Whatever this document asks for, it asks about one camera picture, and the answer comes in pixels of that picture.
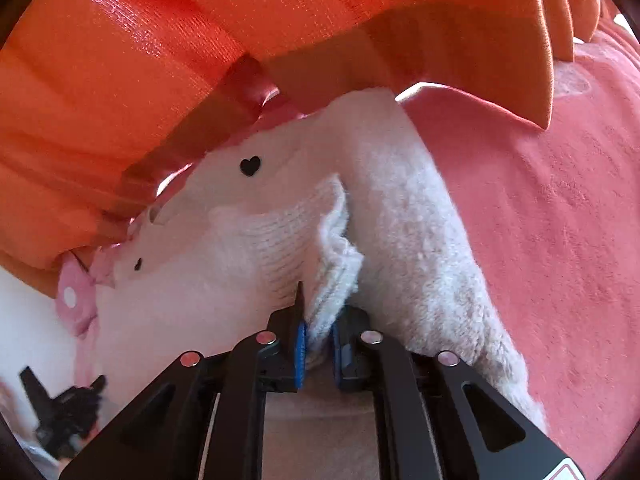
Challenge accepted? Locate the pink sweater with black hearts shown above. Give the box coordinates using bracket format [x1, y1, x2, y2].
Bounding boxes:
[94, 89, 546, 426]

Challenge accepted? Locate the pink pouch with white button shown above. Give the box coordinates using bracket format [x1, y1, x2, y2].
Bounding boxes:
[54, 252, 98, 337]

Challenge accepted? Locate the pink fleece blanket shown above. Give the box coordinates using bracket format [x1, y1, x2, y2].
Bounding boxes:
[74, 19, 640, 480]

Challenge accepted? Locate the orange curtain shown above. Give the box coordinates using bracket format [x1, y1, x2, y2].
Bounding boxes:
[1, 0, 601, 295]

